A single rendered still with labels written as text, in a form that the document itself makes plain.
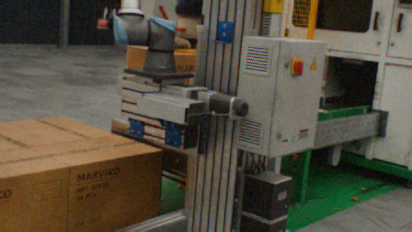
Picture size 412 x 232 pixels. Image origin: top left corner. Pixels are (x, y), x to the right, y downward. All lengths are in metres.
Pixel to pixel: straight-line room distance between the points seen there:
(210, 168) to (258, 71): 0.53
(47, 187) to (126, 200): 0.50
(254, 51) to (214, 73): 0.26
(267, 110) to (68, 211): 1.13
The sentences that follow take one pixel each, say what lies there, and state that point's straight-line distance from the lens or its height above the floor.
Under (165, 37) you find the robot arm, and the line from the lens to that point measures 2.38.
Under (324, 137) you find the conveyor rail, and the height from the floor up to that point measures 0.48.
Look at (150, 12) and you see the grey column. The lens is 4.37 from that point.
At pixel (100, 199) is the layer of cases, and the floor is 0.34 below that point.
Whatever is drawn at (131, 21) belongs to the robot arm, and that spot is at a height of 1.25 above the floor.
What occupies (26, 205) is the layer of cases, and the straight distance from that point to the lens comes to 2.62.
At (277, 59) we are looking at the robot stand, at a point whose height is 1.15.
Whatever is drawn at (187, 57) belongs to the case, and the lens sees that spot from 3.07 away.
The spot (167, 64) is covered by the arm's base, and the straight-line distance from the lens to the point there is 2.38.
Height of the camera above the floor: 1.31
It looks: 10 degrees down
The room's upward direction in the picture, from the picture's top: 5 degrees clockwise
